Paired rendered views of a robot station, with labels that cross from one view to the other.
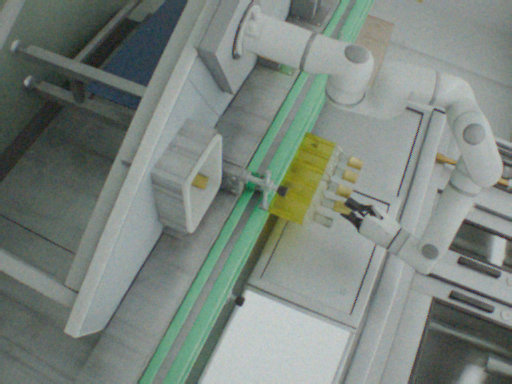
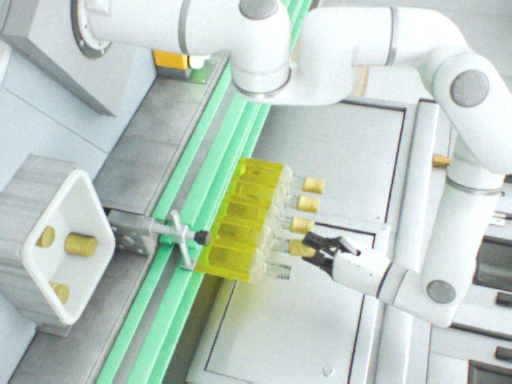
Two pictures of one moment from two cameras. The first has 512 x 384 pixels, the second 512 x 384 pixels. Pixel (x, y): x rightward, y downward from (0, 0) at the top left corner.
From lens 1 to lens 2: 40 cm
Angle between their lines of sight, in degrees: 4
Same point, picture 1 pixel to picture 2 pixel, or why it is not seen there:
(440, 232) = (450, 258)
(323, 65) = (211, 35)
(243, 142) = (143, 181)
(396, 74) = (325, 25)
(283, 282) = (238, 371)
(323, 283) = (296, 363)
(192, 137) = (36, 179)
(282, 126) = (199, 151)
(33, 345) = not seen: outside the picture
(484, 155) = (496, 120)
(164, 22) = not seen: hidden behind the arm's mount
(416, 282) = (437, 341)
